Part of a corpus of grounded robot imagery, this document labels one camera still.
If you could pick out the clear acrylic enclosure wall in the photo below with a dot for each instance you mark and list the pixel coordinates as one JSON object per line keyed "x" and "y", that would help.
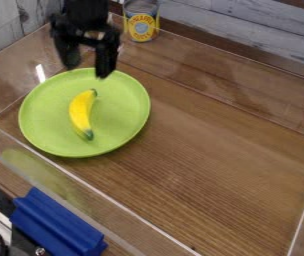
{"x": 122, "y": 207}

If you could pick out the green plastic plate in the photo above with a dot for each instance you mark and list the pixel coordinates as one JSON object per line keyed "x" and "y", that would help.
{"x": 120, "y": 113}

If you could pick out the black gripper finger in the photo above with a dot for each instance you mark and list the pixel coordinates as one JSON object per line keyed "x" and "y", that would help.
{"x": 107, "y": 53}
{"x": 68, "y": 52}

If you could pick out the yellow labelled tin can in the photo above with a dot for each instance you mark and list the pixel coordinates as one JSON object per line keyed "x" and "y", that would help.
{"x": 142, "y": 19}

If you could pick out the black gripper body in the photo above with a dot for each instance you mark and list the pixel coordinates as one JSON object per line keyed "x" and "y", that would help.
{"x": 84, "y": 24}

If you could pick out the blue plastic clamp block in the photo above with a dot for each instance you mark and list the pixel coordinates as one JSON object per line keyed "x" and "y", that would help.
{"x": 54, "y": 227}

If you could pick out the yellow toy banana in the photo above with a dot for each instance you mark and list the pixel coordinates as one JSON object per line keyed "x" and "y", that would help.
{"x": 80, "y": 110}

